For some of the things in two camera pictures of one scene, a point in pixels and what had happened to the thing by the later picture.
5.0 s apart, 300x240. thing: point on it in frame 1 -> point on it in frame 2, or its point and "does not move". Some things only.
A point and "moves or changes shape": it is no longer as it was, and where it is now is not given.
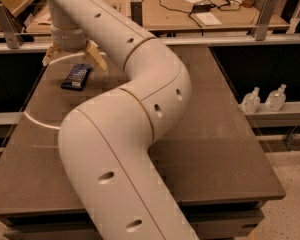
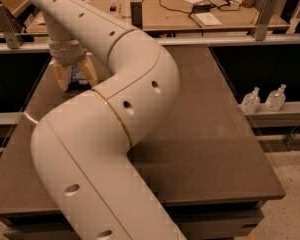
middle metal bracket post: (136, 11) does not move
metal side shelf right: (293, 114) does not move
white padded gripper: (67, 40) -> (67, 54)
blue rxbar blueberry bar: (77, 76) moves or changes shape
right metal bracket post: (264, 18) does not move
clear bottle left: (251, 102) does not move
